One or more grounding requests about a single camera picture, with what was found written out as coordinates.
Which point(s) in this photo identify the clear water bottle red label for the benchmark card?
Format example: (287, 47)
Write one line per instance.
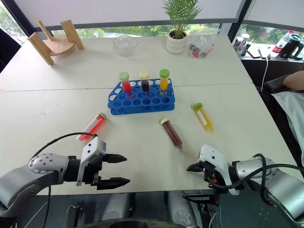
(280, 46)

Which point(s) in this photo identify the clear glass bowl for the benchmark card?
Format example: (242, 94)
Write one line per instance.
(125, 45)

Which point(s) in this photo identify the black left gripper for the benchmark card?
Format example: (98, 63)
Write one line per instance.
(92, 171)

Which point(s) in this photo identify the green palm plant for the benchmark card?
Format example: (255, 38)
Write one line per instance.
(181, 12)

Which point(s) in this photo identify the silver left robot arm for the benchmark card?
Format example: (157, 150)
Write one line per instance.
(28, 175)

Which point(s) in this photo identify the person's white clothing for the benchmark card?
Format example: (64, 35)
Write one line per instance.
(292, 109)

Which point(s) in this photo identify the black chair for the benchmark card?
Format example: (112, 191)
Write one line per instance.
(275, 84)

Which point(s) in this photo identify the black bracket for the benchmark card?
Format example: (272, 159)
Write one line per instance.
(197, 198)

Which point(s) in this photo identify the blue test tube rack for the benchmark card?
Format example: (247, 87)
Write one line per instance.
(142, 102)

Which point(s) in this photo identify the silver robot leg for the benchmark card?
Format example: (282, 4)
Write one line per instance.
(180, 211)
(116, 206)

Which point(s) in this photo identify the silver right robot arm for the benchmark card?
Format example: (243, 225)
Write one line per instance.
(273, 185)

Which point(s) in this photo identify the white ribbed plant pot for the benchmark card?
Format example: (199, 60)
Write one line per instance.
(176, 45)

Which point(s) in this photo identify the dark rounded robot body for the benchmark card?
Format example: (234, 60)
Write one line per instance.
(133, 224)

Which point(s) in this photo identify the person's bare forearm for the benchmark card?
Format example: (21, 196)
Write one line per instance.
(295, 80)

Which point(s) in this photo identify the white bottle red label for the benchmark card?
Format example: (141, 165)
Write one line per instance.
(242, 41)

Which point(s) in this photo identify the clear plastic bag with items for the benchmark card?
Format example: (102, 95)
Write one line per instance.
(202, 47)

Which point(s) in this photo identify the dark red tube cream cap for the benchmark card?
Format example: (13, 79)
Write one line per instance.
(145, 83)
(172, 134)

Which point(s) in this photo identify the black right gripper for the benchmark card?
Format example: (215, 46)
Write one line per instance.
(215, 178)

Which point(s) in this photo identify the dark green pitcher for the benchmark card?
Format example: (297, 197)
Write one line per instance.
(292, 47)

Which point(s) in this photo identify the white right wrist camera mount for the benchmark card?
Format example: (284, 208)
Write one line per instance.
(213, 156)

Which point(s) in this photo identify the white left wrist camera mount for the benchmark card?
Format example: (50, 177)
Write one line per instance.
(91, 148)

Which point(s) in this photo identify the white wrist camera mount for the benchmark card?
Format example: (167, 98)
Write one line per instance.
(213, 156)
(91, 148)

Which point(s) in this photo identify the wooden stand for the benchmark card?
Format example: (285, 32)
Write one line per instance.
(59, 46)

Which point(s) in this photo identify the yellow tube green cap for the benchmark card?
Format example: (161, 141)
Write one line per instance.
(164, 80)
(203, 118)

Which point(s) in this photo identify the dark chair back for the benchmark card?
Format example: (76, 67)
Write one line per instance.
(8, 47)

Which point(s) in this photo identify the red tube green cap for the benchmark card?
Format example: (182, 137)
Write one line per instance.
(126, 84)
(93, 126)

